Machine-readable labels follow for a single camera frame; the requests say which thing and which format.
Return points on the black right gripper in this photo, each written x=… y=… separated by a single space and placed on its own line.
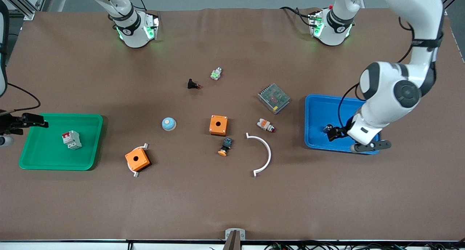
x=11 y=123

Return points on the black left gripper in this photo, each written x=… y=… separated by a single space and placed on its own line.
x=338 y=132

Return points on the small black capacitor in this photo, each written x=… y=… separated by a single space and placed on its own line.
x=328 y=127

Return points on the white red circuit breaker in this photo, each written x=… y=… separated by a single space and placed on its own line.
x=71 y=140

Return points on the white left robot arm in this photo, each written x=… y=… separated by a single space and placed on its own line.
x=396 y=90

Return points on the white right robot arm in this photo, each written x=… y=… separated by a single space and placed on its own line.
x=130 y=21

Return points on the blue plastic tray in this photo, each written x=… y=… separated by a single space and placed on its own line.
x=319 y=115

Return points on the green plastic tray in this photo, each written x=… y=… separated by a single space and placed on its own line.
x=43 y=152

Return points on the white curved plastic arc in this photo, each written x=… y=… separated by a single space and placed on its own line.
x=268 y=153

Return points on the metal mesh power supply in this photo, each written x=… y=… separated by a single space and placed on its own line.
x=274 y=98

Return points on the orange black push button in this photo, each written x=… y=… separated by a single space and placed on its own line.
x=226 y=147

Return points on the orange button box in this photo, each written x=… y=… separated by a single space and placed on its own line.
x=218 y=125

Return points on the brown table mat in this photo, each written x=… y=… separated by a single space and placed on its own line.
x=232 y=199

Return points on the green white small component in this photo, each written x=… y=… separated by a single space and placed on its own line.
x=216 y=73

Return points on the blue dome push button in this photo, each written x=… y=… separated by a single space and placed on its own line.
x=169 y=124

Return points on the orange white red switch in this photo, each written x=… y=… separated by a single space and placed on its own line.
x=265 y=125

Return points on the aluminium frame profile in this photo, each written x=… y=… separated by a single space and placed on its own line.
x=450 y=3
x=23 y=3

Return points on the grey metal table bracket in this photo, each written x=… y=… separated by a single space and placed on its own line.
x=235 y=234

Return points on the small black red switch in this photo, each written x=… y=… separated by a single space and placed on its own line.
x=193 y=84

